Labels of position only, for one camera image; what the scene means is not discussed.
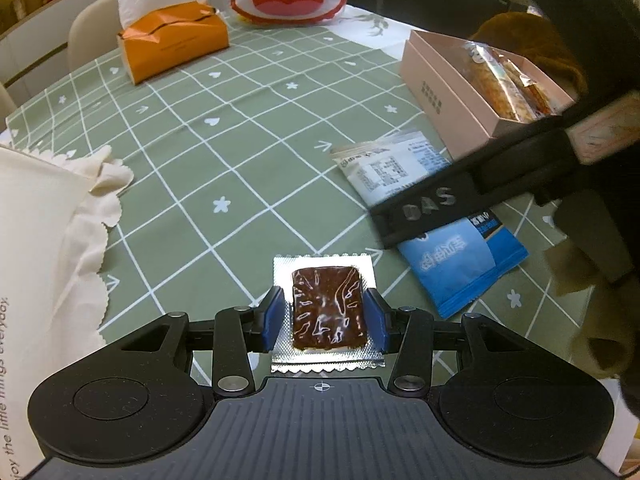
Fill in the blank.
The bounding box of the chocolate biscuit clear wrapper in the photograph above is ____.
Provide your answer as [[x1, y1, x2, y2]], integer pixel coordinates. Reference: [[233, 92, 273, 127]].
[[271, 254, 384, 374]]

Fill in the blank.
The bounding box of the blue white snack packet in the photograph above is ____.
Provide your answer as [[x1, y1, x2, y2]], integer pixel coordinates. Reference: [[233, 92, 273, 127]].
[[328, 129, 531, 320]]

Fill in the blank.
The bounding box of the brown plush toy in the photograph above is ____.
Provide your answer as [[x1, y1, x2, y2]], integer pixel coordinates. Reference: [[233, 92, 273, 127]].
[[470, 12, 588, 96]]

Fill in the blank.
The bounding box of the long wrapped bread stick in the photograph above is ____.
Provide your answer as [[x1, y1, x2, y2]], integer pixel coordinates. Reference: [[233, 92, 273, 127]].
[[463, 41, 556, 122]]

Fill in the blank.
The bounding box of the green checked tablecloth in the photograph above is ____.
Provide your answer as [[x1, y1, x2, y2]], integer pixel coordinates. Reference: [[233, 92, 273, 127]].
[[0, 4, 640, 386]]

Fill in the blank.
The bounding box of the pink cardboard box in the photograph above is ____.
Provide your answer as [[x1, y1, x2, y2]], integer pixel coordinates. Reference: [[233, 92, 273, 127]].
[[400, 30, 573, 159]]

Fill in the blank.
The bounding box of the white paper bag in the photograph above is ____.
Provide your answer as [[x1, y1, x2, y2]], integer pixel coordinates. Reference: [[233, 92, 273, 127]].
[[1, 146, 134, 479]]

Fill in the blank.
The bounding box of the orange tissue box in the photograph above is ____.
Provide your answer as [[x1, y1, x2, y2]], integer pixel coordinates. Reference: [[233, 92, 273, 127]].
[[117, 0, 230, 84]]

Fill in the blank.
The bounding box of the beige chair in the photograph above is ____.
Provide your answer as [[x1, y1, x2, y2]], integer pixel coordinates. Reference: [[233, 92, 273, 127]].
[[67, 0, 122, 72]]

